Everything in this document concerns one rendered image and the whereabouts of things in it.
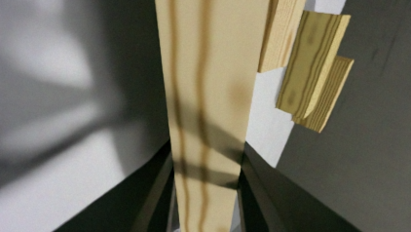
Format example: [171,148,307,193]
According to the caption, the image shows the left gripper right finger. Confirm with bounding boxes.
[237,141,362,232]

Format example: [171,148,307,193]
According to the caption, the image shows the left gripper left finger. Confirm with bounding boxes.
[51,139,176,232]

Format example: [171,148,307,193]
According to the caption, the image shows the grey panel wall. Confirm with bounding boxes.
[233,225,242,232]

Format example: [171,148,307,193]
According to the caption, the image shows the long pale wooden board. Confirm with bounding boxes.
[156,0,269,232]

